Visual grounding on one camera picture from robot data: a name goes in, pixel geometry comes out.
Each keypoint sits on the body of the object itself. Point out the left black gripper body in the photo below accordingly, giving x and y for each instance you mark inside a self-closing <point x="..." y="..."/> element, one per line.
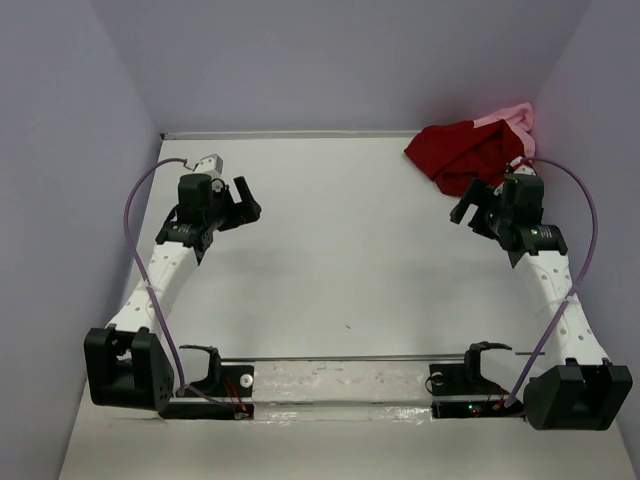
<point x="212" y="215"/>

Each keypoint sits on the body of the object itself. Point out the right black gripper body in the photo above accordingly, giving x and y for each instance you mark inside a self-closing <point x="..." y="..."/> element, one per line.
<point x="498" y="215"/>

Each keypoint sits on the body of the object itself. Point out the red t shirt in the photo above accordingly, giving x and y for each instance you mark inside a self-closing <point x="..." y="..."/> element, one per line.
<point x="453" y="155"/>

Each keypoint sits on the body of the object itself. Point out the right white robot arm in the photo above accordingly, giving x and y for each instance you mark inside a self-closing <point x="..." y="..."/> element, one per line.
<point x="568" y="382"/>

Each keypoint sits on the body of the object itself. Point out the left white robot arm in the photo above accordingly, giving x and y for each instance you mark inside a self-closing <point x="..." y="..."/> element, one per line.
<point x="133" y="362"/>

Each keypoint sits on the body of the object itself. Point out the pink t shirt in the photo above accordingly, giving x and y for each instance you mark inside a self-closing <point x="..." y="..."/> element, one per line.
<point x="520" y="119"/>

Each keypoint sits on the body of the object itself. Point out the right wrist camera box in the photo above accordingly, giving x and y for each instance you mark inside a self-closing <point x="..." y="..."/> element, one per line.
<point x="518" y="166"/>

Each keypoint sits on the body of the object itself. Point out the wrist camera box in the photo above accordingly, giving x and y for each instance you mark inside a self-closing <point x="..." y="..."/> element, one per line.
<point x="518" y="166"/>
<point x="211" y="165"/>

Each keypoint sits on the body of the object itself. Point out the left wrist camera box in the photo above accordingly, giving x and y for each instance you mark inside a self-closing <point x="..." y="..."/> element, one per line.
<point x="211" y="165"/>

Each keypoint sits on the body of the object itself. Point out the metal rail at front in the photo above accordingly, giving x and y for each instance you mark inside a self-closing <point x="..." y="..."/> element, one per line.
<point x="354" y="358"/>

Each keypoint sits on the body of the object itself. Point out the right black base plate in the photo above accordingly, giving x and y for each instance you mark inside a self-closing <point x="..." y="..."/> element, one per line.
<point x="456" y="396"/>

